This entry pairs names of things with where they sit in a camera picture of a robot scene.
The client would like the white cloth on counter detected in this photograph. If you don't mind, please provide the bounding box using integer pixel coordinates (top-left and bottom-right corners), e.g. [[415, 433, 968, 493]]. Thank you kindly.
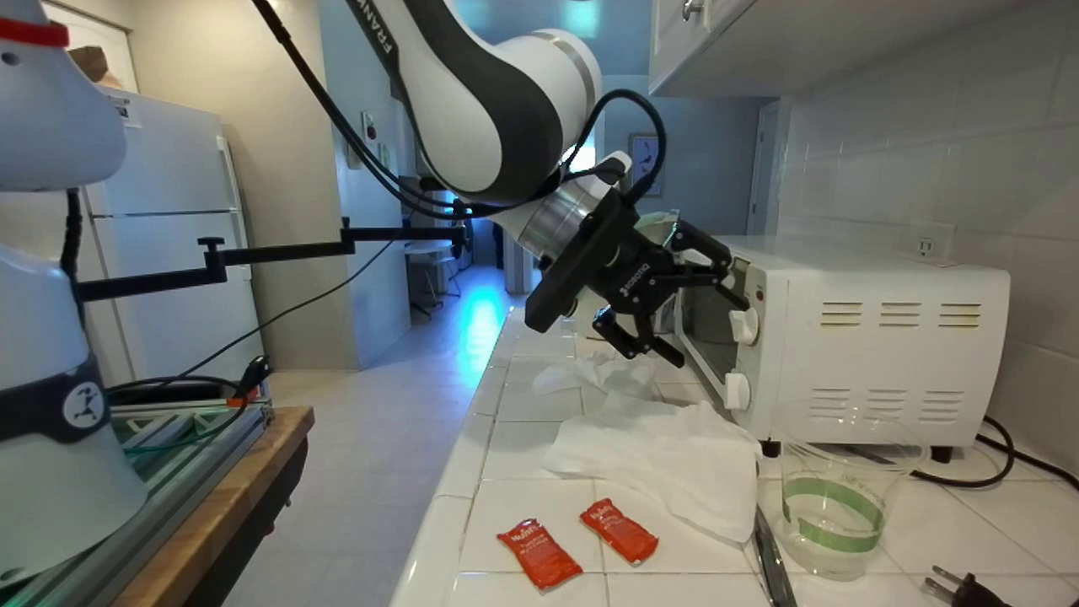
[[531, 335, 679, 413]]

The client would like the clear cup with green band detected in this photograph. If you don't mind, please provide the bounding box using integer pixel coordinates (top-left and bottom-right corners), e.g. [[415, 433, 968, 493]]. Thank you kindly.
[[774, 442, 912, 583]]

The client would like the white wall outlet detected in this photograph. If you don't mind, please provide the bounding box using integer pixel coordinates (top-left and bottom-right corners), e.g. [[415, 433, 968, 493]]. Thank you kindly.
[[912, 226, 950, 267]]

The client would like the white oven temperature knob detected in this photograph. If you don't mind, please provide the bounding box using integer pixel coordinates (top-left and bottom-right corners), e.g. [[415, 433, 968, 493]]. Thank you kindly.
[[724, 306, 767, 347]]

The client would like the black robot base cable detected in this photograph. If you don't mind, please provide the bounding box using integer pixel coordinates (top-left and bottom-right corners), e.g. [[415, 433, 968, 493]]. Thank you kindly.
[[57, 187, 92, 286]]

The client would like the red sauce packet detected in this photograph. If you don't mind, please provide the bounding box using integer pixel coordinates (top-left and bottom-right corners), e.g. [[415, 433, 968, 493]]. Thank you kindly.
[[496, 515, 587, 595], [578, 497, 663, 571]]

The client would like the white refrigerator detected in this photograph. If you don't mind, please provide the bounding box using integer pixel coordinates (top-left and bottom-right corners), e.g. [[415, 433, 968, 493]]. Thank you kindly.
[[76, 85, 268, 393]]

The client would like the glass oven door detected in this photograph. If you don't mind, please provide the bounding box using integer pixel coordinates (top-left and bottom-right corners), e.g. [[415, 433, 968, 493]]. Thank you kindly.
[[671, 249, 749, 393]]

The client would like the white wall cabinet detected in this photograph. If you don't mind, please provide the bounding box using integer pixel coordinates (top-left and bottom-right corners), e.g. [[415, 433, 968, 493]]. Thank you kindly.
[[645, 0, 1014, 103]]

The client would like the black power plug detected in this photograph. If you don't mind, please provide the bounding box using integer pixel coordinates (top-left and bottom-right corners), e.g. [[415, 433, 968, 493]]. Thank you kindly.
[[921, 562, 1012, 607]]

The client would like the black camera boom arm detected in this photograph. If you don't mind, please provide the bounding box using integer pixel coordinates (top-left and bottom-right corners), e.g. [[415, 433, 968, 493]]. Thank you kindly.
[[70, 216, 470, 306]]

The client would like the white oven timer knob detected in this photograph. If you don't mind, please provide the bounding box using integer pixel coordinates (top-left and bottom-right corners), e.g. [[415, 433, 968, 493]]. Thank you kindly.
[[723, 371, 755, 414]]

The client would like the black oven power cable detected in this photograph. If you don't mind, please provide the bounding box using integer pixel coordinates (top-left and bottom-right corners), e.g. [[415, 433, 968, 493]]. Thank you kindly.
[[841, 414, 1079, 497]]

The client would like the white toaster oven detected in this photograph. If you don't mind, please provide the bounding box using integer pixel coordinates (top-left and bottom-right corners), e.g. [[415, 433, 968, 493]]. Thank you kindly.
[[671, 234, 1012, 466]]

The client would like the metal frame rail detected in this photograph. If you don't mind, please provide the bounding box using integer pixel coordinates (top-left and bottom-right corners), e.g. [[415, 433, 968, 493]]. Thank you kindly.
[[0, 398, 278, 607]]

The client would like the thin black cable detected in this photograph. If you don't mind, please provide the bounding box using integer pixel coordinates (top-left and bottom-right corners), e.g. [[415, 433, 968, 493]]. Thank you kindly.
[[103, 240, 399, 398]]

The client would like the brown box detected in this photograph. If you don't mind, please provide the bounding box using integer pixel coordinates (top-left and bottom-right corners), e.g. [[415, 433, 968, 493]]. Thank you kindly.
[[64, 44, 119, 90]]

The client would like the large white cloth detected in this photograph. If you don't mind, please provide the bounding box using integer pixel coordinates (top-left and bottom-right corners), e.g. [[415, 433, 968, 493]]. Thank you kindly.
[[545, 398, 761, 548]]

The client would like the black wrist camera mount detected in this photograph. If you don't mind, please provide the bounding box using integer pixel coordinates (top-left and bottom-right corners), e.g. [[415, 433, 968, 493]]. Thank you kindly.
[[522, 187, 635, 335]]

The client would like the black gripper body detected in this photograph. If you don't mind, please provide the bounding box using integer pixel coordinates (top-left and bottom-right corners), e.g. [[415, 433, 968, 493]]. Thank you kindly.
[[593, 212, 694, 332]]

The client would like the wooden table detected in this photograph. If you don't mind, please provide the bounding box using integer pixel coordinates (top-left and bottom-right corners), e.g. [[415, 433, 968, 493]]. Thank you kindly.
[[110, 403, 316, 607]]

